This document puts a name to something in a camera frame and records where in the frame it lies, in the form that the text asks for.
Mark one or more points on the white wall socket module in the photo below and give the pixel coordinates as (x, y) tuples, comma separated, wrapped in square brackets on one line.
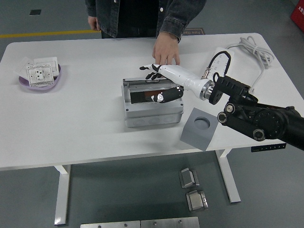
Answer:
[(39, 73)]

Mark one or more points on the person's right hand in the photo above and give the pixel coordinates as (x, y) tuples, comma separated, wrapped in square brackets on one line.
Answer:
[(93, 22)]

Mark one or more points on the white switch panel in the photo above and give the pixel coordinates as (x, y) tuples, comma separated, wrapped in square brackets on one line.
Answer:
[(47, 60)]

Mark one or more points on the thin white plastic card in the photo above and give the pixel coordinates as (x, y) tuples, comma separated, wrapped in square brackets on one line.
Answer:
[(21, 69)]

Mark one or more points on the grey junction box hinged lid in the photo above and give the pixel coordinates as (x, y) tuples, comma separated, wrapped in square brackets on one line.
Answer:
[(152, 114)]

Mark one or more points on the person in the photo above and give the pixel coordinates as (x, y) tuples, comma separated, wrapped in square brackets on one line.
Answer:
[(133, 19)]

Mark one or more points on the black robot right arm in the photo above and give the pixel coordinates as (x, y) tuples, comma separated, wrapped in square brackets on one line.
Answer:
[(273, 121)]

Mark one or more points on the white table leg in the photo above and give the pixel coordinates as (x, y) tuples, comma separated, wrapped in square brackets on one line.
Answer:
[(62, 194), (229, 180)]

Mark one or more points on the grey cube with round hole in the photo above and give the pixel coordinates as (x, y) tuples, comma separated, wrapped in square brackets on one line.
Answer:
[(197, 137)]

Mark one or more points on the black floor socket cover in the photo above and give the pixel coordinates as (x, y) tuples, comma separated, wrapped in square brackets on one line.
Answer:
[(35, 12)]

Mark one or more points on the person's left hand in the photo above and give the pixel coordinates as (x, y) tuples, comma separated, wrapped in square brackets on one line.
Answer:
[(166, 50)]

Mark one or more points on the purple shallow bowl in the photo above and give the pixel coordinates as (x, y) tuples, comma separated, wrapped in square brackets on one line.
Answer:
[(22, 82)]

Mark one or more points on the small metal block fixture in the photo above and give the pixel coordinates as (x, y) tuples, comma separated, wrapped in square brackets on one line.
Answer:
[(197, 202), (188, 178)]

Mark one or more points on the person's right forearm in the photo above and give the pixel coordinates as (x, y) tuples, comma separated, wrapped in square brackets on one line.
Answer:
[(90, 7)]

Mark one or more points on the black table control panel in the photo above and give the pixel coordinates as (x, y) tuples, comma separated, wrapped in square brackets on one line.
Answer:
[(261, 149)]

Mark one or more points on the white power strip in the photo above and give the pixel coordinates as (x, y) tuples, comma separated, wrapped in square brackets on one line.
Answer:
[(221, 63)]

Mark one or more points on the grey metal plate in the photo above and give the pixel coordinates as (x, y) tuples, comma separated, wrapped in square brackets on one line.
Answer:
[(109, 225), (169, 223)]

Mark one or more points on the red container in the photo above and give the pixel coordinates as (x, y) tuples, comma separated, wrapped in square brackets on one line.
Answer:
[(298, 14)]

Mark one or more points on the dark floor sign with lettering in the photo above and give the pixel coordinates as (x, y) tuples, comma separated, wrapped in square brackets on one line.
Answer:
[(197, 32)]

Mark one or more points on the robot right hand white shell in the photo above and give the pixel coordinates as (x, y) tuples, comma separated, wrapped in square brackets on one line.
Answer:
[(180, 76)]

